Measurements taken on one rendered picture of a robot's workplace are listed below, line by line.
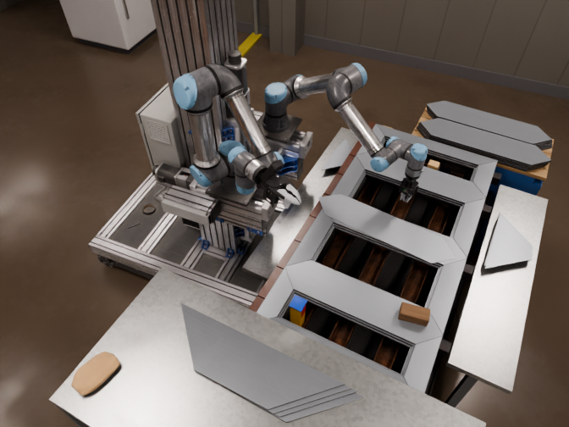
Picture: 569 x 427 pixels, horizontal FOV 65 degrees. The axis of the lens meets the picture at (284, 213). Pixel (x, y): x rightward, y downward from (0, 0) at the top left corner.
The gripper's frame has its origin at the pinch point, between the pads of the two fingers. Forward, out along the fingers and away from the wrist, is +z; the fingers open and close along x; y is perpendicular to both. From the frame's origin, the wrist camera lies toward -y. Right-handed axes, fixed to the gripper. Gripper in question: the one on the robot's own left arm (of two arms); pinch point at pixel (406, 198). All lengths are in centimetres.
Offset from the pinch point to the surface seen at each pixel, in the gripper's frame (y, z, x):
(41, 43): -133, 90, -454
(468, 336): 52, 15, 48
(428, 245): 19.0, 5.8, 18.8
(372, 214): 13.0, 5.8, -12.0
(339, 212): 19.3, 5.7, -27.7
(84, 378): 149, -18, -68
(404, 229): 14.7, 5.8, 5.2
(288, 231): 31, 22, -51
